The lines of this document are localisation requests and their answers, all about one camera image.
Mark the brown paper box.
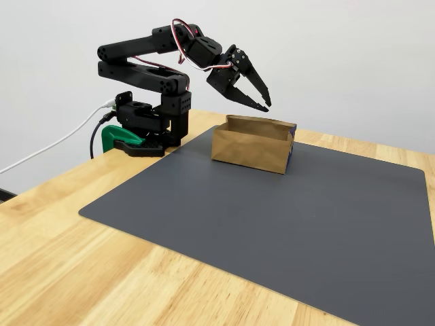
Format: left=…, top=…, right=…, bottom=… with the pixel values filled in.
left=210, top=114, right=298, bottom=176

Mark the black power cable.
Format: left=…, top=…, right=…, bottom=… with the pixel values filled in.
left=88, top=113, right=118, bottom=160

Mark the green table clamp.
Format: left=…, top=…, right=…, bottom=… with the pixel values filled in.
left=101, top=124, right=147, bottom=154

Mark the white USB cable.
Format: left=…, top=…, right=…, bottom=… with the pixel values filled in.
left=0, top=100, right=116, bottom=176

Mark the red white servo cable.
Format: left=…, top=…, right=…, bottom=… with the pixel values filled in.
left=171, top=18, right=236, bottom=73

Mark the dark grey mat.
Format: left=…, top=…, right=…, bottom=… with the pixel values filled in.
left=77, top=124, right=435, bottom=326

